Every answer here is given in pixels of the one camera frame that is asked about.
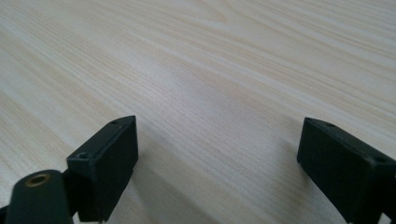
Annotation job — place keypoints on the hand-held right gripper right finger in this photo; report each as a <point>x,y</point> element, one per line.
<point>345,174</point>

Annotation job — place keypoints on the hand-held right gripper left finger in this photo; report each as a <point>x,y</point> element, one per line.
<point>109,168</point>

